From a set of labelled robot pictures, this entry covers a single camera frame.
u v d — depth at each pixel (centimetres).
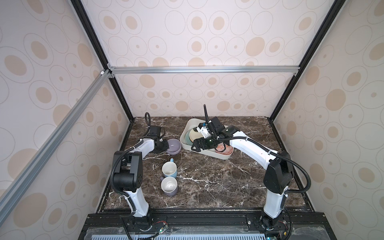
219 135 62
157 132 78
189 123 108
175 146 101
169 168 87
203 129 78
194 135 104
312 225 73
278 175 48
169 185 85
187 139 105
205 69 90
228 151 97
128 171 49
